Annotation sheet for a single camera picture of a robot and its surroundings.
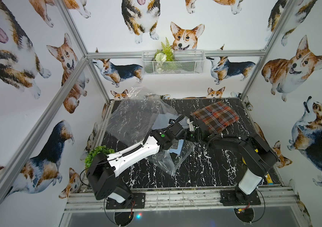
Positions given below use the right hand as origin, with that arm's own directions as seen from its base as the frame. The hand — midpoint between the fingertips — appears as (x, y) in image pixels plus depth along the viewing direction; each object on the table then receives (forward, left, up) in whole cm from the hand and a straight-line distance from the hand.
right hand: (177, 133), depth 90 cm
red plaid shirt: (+19, -31, -7) cm, 37 cm away
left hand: (-7, +2, +6) cm, 10 cm away
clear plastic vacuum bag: (+22, +31, -7) cm, 39 cm away
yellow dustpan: (-26, -50, -7) cm, 57 cm away
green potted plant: (-16, +43, +10) cm, 47 cm away
